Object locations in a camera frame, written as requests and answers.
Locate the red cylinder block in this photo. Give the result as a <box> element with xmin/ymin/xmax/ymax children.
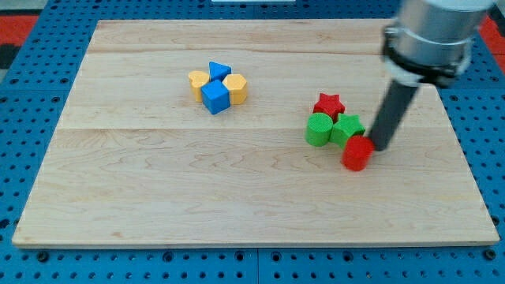
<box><xmin>341</xmin><ymin>136</ymin><xmax>375</xmax><ymax>171</ymax></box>

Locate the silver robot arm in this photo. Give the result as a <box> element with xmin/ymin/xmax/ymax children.
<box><xmin>383</xmin><ymin>0</ymin><xmax>494</xmax><ymax>88</ymax></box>

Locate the blue cube block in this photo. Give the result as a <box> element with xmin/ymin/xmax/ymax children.
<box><xmin>201</xmin><ymin>80</ymin><xmax>230</xmax><ymax>114</ymax></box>

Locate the yellow hexagon block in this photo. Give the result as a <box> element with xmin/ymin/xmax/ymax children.
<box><xmin>223</xmin><ymin>74</ymin><xmax>248</xmax><ymax>105</ymax></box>

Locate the green cylinder block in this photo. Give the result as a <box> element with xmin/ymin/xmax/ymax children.
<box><xmin>305</xmin><ymin>113</ymin><xmax>333</xmax><ymax>147</ymax></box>

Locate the wooden board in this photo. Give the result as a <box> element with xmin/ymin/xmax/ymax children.
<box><xmin>12</xmin><ymin>19</ymin><xmax>499</xmax><ymax>249</ymax></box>

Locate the blue triangle block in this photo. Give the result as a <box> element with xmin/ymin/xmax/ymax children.
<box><xmin>208</xmin><ymin>62</ymin><xmax>232</xmax><ymax>81</ymax></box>

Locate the yellow heart block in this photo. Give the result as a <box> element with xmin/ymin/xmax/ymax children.
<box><xmin>188</xmin><ymin>70</ymin><xmax>210</xmax><ymax>103</ymax></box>

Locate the red star block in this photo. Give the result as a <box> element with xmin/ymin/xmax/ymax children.
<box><xmin>312</xmin><ymin>92</ymin><xmax>346</xmax><ymax>123</ymax></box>

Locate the green star block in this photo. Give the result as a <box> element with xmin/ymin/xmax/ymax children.
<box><xmin>329</xmin><ymin>114</ymin><xmax>365</xmax><ymax>148</ymax></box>

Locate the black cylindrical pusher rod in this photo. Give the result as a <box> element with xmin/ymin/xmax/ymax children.
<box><xmin>368</xmin><ymin>80</ymin><xmax>419</xmax><ymax>151</ymax></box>

